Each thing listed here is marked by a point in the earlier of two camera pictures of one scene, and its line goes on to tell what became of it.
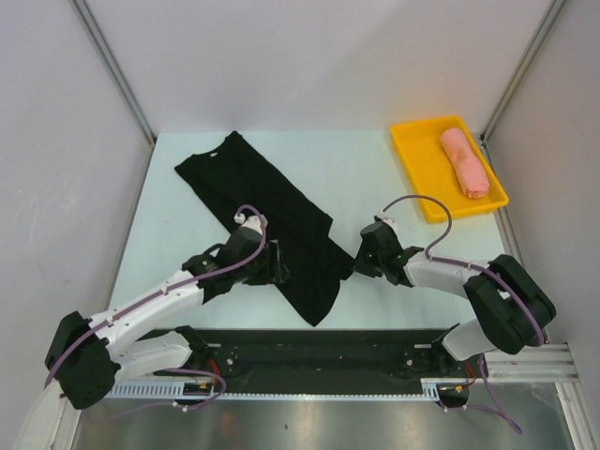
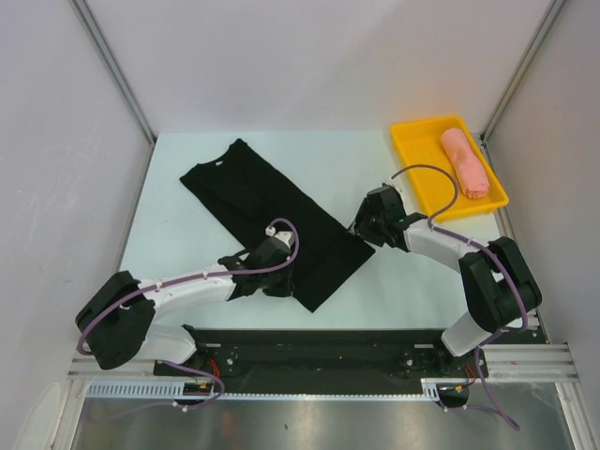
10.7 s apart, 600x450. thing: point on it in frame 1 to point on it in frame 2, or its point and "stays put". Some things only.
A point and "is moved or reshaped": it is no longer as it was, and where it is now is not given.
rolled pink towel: (469, 167) stays put
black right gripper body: (368, 262) to (369, 224)
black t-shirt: (237, 181) is moved or reshaped
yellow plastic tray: (433, 172) stays put
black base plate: (323, 360) stays put
